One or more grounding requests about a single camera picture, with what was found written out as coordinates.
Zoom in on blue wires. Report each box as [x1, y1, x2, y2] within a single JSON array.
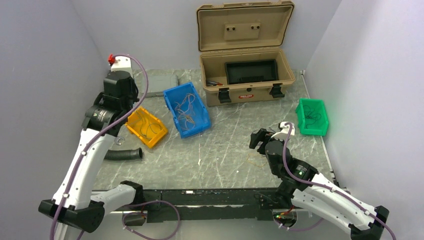
[[134, 109, 163, 138]]

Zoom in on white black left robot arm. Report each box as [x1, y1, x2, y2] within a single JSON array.
[[38, 70, 141, 233]]

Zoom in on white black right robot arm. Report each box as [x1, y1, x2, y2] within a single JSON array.
[[249, 128, 390, 240]]

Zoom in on green plastic bin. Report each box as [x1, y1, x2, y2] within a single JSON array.
[[295, 98, 329, 137]]

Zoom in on black tray in toolbox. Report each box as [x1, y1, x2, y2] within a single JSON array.
[[224, 59, 279, 85]]

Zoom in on blue plastic bin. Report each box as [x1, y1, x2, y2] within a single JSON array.
[[163, 81, 212, 139]]

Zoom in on tools inside toolbox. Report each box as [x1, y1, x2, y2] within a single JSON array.
[[205, 80, 224, 87]]

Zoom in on tan open toolbox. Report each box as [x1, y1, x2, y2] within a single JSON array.
[[196, 0, 295, 107]]

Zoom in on yellow plastic bin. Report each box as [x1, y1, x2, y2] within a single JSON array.
[[125, 107, 168, 149]]

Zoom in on grey plastic case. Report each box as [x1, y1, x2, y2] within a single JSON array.
[[146, 74, 179, 98]]

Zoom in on silver wrench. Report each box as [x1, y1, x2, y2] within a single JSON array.
[[114, 136, 125, 146]]

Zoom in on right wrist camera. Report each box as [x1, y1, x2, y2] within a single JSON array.
[[270, 121, 296, 141]]

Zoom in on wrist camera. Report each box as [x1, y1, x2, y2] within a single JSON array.
[[108, 54, 134, 78], [270, 121, 296, 141]]

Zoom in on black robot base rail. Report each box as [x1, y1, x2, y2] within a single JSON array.
[[110, 187, 309, 223]]

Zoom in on black corrugated hose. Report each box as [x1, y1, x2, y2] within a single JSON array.
[[104, 147, 144, 162]]

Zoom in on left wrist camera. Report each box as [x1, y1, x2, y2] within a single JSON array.
[[108, 54, 134, 78]]

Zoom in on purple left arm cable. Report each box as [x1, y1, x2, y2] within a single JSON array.
[[49, 53, 149, 240]]

